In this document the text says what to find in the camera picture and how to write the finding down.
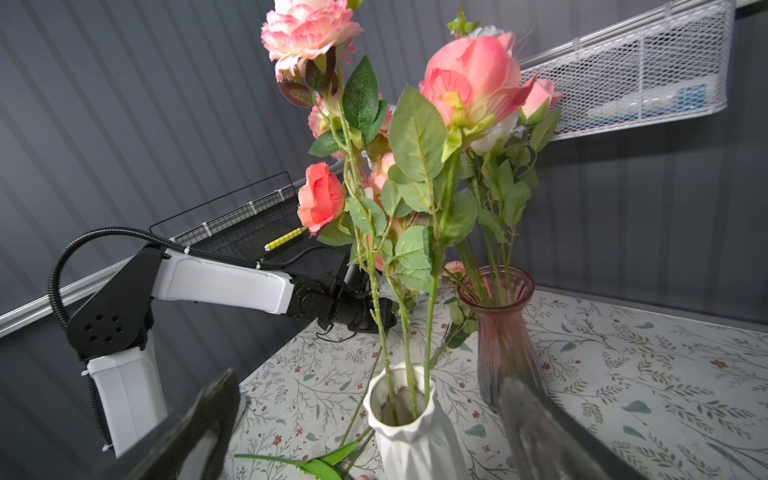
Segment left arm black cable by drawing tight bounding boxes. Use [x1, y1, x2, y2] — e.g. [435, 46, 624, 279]
[47, 226, 325, 448]

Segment white wire mesh basket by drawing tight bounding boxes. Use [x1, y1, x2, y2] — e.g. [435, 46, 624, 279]
[521, 1, 736, 140]

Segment light pink rose stem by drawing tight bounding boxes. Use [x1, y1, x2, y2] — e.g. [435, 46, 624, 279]
[519, 79, 562, 152]

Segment white ribbed ceramic vase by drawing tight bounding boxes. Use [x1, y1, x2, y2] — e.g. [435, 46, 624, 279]
[363, 362, 469, 480]

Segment peach spray rose stem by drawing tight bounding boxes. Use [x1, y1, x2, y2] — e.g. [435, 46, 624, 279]
[364, 152, 429, 425]

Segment deep pink rose stem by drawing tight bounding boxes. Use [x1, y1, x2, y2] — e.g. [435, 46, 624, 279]
[386, 32, 538, 409]

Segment pink glass vase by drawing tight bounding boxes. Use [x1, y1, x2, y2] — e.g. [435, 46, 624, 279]
[458, 266, 544, 414]

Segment coral red rose stem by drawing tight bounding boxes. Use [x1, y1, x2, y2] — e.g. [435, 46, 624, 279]
[297, 162, 355, 247]

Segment pink carnation flower stem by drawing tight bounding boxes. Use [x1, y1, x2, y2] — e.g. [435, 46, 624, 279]
[260, 0, 403, 424]

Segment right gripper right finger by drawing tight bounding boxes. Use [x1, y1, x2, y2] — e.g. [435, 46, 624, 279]
[498, 375, 644, 479]

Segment bundle of artificial flowers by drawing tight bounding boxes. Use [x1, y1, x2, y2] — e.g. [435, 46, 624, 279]
[361, 300, 465, 479]

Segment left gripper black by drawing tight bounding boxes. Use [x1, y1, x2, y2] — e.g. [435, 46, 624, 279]
[287, 265, 379, 334]

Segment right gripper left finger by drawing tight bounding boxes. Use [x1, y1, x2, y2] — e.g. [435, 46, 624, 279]
[95, 369, 241, 479]

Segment pink tulip stem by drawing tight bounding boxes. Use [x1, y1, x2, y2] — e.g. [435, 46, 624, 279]
[234, 441, 359, 480]

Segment black wire basket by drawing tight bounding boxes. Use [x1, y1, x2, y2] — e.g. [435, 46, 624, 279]
[149, 171, 307, 262]

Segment floral patterned table mat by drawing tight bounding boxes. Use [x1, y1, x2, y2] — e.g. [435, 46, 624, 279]
[223, 292, 767, 479]

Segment yellow marker in black basket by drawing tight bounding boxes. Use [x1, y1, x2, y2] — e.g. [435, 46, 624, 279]
[264, 227, 307, 252]

